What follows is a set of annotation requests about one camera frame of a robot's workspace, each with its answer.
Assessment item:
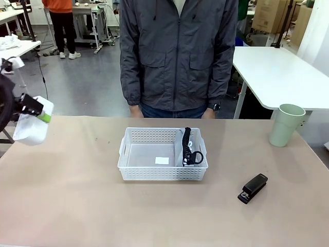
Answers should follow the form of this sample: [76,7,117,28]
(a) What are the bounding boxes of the white desk with black legs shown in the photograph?
[0,0,37,42]

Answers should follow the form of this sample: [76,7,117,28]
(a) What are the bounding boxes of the pale green plastic cup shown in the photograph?
[268,103,306,148]

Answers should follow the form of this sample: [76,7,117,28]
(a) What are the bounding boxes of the small cardboard box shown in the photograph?
[291,4,313,47]

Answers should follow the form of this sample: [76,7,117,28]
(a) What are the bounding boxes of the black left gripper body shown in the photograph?
[0,74,16,132]

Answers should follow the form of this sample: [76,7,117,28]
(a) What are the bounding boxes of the person in grey jacket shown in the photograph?
[119,0,239,119]

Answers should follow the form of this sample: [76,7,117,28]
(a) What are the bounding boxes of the thin black floor cable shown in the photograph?
[38,54,50,100]

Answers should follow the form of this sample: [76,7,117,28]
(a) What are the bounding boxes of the white background workbench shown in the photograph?
[71,0,117,55]

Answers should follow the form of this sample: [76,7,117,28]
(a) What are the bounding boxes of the person's right hand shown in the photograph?
[129,103,144,119]

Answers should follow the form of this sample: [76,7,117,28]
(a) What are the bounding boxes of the large white table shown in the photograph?
[232,46,329,119]

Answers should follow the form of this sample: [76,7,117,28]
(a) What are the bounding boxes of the black coiled cord with carabiner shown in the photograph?
[180,126,207,167]

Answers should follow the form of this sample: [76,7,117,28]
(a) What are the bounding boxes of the small white table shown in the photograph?
[0,40,42,96]

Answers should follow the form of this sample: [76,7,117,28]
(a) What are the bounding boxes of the large cardboard box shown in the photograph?
[251,0,293,34]

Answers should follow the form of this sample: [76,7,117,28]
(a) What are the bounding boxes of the white perforated plastic basket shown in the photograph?
[117,127,209,182]

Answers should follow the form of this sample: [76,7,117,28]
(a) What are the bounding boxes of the crumpled white plastic bag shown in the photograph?
[0,35,22,51]

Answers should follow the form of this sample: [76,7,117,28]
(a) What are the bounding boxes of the black wrist camera with cable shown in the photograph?
[0,58,14,75]

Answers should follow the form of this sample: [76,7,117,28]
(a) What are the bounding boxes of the black stapler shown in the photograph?
[237,173,269,205]

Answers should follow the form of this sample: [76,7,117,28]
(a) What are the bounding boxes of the person in orange top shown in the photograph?
[41,0,82,60]

